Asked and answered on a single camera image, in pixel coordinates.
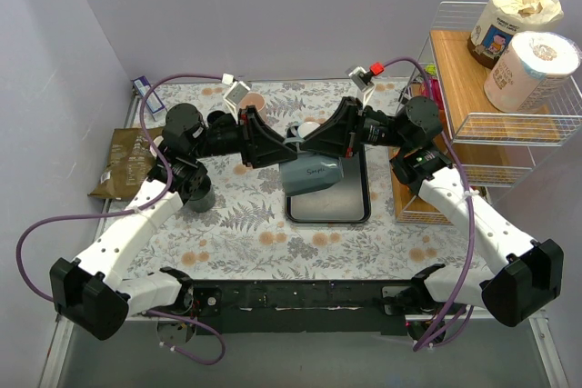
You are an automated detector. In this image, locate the dark blue mug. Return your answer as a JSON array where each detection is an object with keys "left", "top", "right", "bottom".
[{"left": 206, "top": 110, "right": 225, "bottom": 127}]

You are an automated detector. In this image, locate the blue white mug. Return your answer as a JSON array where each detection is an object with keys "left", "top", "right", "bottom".
[{"left": 284, "top": 121, "right": 320, "bottom": 144}]

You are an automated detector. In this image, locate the pink mug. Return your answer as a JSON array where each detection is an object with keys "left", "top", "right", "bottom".
[{"left": 238, "top": 93, "right": 266, "bottom": 121}]

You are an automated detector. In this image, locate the dark teal mug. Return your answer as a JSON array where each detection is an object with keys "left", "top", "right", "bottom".
[{"left": 279, "top": 153, "right": 344, "bottom": 196}]

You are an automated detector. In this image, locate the dark grey mug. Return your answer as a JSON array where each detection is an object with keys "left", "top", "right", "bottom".
[{"left": 185, "top": 176, "right": 216, "bottom": 214}]

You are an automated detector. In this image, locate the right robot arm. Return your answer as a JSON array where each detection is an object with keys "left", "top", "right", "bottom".
[{"left": 297, "top": 96, "right": 564, "bottom": 327}]

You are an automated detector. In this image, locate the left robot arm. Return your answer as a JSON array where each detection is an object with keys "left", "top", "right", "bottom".
[{"left": 49, "top": 104, "right": 297, "bottom": 340}]

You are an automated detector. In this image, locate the black tray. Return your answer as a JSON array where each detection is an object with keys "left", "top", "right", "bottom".
[{"left": 285, "top": 150, "right": 371, "bottom": 224}]

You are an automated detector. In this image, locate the pink orange box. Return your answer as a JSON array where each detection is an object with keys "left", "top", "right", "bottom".
[{"left": 420, "top": 77, "right": 444, "bottom": 110}]

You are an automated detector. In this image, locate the small purple white box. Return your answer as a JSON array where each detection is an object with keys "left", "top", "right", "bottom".
[{"left": 132, "top": 76, "right": 167, "bottom": 121}]

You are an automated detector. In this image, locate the floral table mat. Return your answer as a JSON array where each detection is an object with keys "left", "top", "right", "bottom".
[{"left": 125, "top": 80, "right": 468, "bottom": 280}]

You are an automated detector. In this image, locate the brown snack bag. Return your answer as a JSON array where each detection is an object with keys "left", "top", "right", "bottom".
[{"left": 88, "top": 128, "right": 156, "bottom": 200}]

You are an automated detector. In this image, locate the wrapped white toilet roll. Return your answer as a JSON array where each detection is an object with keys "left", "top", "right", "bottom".
[{"left": 484, "top": 31, "right": 581, "bottom": 114}]

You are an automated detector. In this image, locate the brown printed toilet roll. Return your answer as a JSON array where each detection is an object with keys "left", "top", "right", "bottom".
[{"left": 467, "top": 0, "right": 564, "bottom": 69}]

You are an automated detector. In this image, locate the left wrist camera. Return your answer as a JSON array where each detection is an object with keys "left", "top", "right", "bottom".
[{"left": 221, "top": 73, "right": 251, "bottom": 121}]

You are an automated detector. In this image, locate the wire wooden shelf rack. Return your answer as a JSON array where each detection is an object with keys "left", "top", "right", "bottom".
[{"left": 417, "top": 1, "right": 581, "bottom": 203}]

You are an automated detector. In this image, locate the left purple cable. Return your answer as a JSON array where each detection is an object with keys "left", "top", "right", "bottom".
[{"left": 15, "top": 72, "right": 226, "bottom": 366}]

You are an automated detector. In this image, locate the purple cable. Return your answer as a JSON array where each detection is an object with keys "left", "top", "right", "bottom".
[
  {"left": 15, "top": 72, "right": 226, "bottom": 366},
  {"left": 381, "top": 56, "right": 478, "bottom": 353}
]

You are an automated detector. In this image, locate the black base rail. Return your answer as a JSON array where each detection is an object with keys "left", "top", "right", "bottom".
[{"left": 126, "top": 278, "right": 474, "bottom": 337}]

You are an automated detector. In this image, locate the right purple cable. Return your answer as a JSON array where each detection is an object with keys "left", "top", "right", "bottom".
[{"left": 381, "top": 56, "right": 478, "bottom": 353}]

